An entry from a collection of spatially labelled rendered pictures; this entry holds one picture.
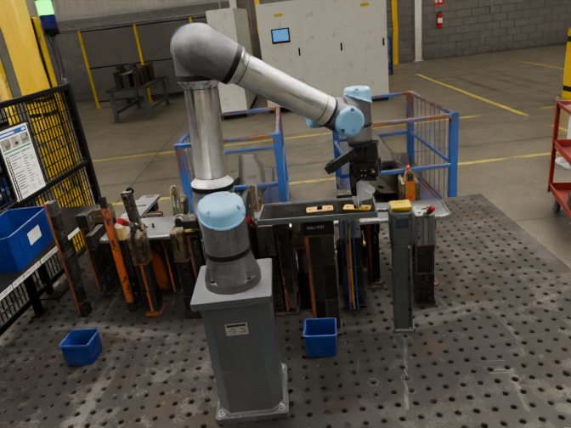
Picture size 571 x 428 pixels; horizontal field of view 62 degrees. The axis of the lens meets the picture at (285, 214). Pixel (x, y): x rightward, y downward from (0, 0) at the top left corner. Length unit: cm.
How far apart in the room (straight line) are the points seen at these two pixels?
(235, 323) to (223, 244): 21
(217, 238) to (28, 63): 161
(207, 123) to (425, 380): 97
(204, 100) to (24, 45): 144
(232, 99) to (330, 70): 198
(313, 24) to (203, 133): 839
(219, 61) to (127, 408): 106
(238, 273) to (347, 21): 865
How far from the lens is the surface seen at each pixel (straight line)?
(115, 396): 169
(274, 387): 142
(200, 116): 126
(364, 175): 144
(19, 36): 258
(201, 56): 113
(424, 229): 172
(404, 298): 166
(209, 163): 128
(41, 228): 204
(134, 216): 187
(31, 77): 258
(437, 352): 165
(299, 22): 957
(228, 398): 143
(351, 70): 973
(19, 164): 230
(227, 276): 123
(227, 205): 119
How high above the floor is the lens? 173
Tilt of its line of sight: 22 degrees down
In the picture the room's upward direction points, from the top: 7 degrees counter-clockwise
